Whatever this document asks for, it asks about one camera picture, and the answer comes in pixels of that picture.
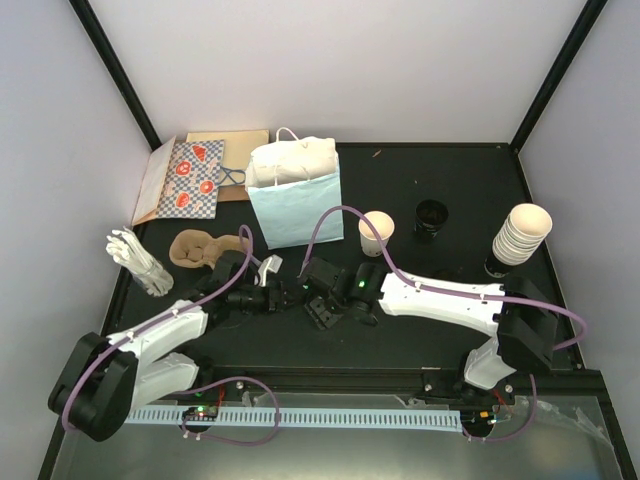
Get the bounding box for light blue paper bag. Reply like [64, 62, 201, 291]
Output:
[243, 126, 345, 251]

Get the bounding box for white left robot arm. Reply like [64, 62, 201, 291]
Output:
[48, 250, 289, 441]

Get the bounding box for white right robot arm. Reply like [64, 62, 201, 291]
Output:
[299, 257, 558, 403]

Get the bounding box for brown kraft paper bag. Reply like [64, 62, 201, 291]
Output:
[217, 185, 249, 202]

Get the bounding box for black paper cup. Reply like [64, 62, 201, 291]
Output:
[414, 199, 449, 243]

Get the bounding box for small electronics board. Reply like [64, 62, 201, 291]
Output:
[182, 406, 218, 422]

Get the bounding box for blue checkered paper bag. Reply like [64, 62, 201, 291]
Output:
[156, 140, 245, 220]

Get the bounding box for tan kraft paper bag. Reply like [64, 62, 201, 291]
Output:
[186, 130, 269, 187]

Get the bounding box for white orange-edged paper bag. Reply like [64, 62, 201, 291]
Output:
[132, 137, 176, 226]

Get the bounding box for tall stack of paper cups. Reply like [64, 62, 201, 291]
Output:
[484, 203, 553, 278]

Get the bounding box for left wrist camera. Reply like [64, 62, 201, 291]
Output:
[258, 254, 283, 288]

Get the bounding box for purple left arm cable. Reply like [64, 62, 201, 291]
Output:
[60, 224, 261, 431]

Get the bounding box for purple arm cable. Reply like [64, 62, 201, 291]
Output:
[60, 224, 261, 431]
[303, 205, 589, 351]

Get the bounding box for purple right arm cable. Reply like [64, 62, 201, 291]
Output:
[303, 205, 589, 351]

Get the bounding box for light blue slotted cable duct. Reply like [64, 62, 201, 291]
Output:
[126, 405, 463, 433]

